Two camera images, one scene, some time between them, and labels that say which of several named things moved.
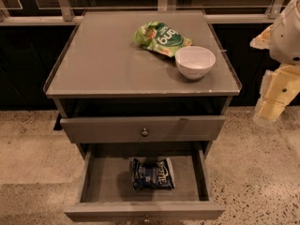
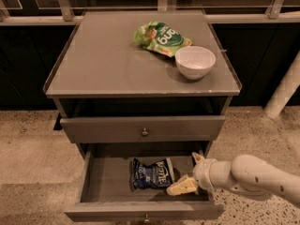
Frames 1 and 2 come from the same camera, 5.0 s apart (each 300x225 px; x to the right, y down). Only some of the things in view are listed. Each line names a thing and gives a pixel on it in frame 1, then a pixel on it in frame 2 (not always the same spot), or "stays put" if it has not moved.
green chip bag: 160,37 stays put
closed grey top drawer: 87,129 stays put
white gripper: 286,37 to 202,172
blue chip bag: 147,176 stays put
